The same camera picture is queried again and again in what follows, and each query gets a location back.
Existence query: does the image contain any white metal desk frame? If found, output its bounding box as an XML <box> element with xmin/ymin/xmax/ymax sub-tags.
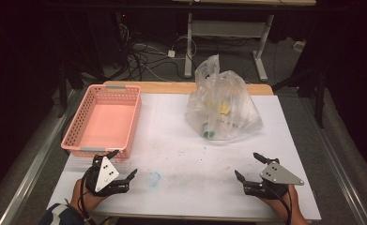
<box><xmin>171</xmin><ymin>0</ymin><xmax>317</xmax><ymax>83</ymax></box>

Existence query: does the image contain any metal floor rail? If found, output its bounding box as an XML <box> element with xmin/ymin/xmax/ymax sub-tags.
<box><xmin>299</xmin><ymin>93</ymin><xmax>367</xmax><ymax>225</ymax></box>
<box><xmin>0</xmin><ymin>88</ymin><xmax>82</xmax><ymax>225</ymax></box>

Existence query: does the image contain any dark metal stand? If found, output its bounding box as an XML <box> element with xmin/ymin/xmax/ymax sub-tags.
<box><xmin>271</xmin><ymin>60</ymin><xmax>328</xmax><ymax>129</ymax></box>
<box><xmin>56</xmin><ymin>57</ymin><xmax>70</xmax><ymax>119</ymax></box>

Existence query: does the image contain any person's right hand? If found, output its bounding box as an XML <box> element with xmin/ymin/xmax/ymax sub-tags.
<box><xmin>260</xmin><ymin>184</ymin><xmax>311</xmax><ymax>225</ymax></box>

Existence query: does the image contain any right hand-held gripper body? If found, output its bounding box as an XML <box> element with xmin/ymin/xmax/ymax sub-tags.
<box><xmin>242</xmin><ymin>157</ymin><xmax>305</xmax><ymax>201</ymax></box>

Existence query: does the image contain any tangle of floor cables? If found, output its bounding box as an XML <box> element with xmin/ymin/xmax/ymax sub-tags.
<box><xmin>117</xmin><ymin>22</ymin><xmax>201</xmax><ymax>83</ymax></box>

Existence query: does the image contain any white table mat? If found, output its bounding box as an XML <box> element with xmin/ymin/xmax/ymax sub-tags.
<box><xmin>46</xmin><ymin>93</ymin><xmax>323</xmax><ymax>222</ymax></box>

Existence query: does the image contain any clear smiley plastic bag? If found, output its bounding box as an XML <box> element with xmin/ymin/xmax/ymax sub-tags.
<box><xmin>185</xmin><ymin>54</ymin><xmax>265</xmax><ymax>142</ymax></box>

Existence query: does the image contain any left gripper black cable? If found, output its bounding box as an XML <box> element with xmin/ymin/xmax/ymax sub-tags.
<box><xmin>77</xmin><ymin>167</ymin><xmax>99</xmax><ymax>225</ymax></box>

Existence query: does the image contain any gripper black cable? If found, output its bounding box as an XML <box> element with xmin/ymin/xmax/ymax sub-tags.
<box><xmin>77</xmin><ymin>167</ymin><xmax>99</xmax><ymax>225</ymax></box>
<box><xmin>266</xmin><ymin>185</ymin><xmax>294</xmax><ymax>225</ymax></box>

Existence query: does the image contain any pink perforated plastic basket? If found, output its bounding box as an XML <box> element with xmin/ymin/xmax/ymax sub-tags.
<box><xmin>60</xmin><ymin>83</ymin><xmax>143</xmax><ymax>160</ymax></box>

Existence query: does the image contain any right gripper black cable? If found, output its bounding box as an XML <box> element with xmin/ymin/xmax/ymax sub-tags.
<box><xmin>266</xmin><ymin>185</ymin><xmax>294</xmax><ymax>225</ymax></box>

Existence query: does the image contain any small white-capped bottle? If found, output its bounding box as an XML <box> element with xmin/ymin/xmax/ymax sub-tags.
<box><xmin>202</xmin><ymin>122</ymin><xmax>217</xmax><ymax>140</ymax></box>

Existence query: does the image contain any person's left hand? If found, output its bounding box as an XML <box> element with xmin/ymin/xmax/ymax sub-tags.
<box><xmin>70</xmin><ymin>178</ymin><xmax>109</xmax><ymax>218</ymax></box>

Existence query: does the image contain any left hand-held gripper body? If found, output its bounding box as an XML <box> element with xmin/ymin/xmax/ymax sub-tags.
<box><xmin>84</xmin><ymin>154</ymin><xmax>131</xmax><ymax>198</ymax></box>

